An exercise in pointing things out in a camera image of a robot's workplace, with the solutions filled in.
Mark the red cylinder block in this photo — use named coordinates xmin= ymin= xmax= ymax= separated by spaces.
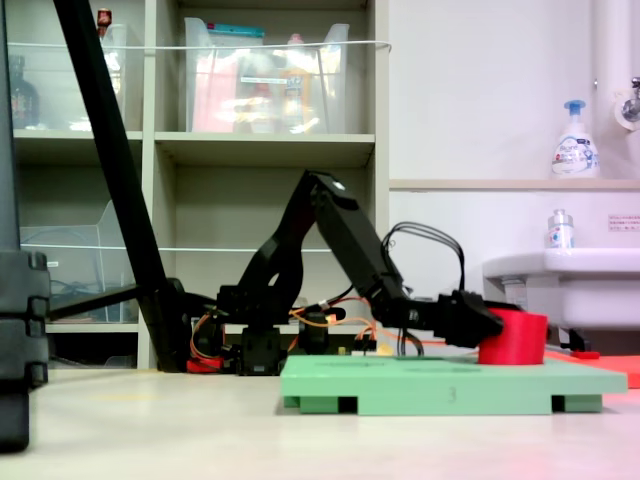
xmin=477 ymin=308 xmax=550 ymax=366

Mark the white sink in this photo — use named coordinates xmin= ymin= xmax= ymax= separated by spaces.
xmin=482 ymin=247 xmax=640 ymax=332

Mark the green shape sorter board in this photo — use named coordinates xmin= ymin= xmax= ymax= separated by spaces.
xmin=279 ymin=353 xmax=629 ymax=417

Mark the small clear sanitizer bottle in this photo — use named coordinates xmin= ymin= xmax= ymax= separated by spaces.
xmin=545 ymin=208 xmax=576 ymax=250

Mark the black table clamp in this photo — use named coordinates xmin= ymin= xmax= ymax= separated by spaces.
xmin=298 ymin=309 xmax=330 ymax=358

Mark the white foam soap bottle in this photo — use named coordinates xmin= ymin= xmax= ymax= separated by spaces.
xmin=549 ymin=98 xmax=601 ymax=180

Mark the metal faucet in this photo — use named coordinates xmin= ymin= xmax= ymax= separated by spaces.
xmin=613 ymin=75 xmax=640 ymax=132

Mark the red clamp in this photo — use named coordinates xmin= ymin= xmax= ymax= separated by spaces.
xmin=187 ymin=354 xmax=225 ymax=374

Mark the beige shelf unit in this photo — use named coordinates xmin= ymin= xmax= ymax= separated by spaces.
xmin=0 ymin=0 xmax=391 ymax=371

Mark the orange bottle with pink cap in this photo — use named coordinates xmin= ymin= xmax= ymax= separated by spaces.
xmin=279 ymin=33 xmax=315 ymax=134

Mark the black tripod leg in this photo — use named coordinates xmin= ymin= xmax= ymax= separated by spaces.
xmin=47 ymin=283 xmax=141 ymax=322
xmin=52 ymin=0 xmax=191 ymax=374

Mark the large clear storage bin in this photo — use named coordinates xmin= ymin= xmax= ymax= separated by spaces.
xmin=183 ymin=17 xmax=351 ymax=135

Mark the clear slanted plastic bin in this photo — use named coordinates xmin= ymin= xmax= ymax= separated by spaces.
xmin=19 ymin=199 xmax=141 ymax=324

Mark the notched black stack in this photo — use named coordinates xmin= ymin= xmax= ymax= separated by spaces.
xmin=0 ymin=248 xmax=51 ymax=455

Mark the clear plastic storage bin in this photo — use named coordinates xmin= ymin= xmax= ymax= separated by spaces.
xmin=7 ymin=23 xmax=129 ymax=132

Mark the dark glass bottle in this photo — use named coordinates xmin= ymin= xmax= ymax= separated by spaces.
xmin=8 ymin=54 xmax=40 ymax=131

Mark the black cable bundle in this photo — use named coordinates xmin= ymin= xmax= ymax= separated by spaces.
xmin=381 ymin=221 xmax=467 ymax=301

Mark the circuit board with wires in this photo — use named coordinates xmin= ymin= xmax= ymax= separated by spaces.
xmin=337 ymin=342 xmax=392 ymax=358

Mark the orange cable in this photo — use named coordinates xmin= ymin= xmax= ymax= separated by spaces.
xmin=288 ymin=297 xmax=481 ymax=354

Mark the wall notice sticker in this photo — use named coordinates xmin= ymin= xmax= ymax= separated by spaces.
xmin=607 ymin=213 xmax=640 ymax=234

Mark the white cord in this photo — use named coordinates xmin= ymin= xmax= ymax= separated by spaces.
xmin=19 ymin=239 xmax=397 ymax=254
xmin=7 ymin=40 xmax=394 ymax=54

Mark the dark grey upright post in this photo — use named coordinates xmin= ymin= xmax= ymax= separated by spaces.
xmin=0 ymin=0 xmax=22 ymax=254

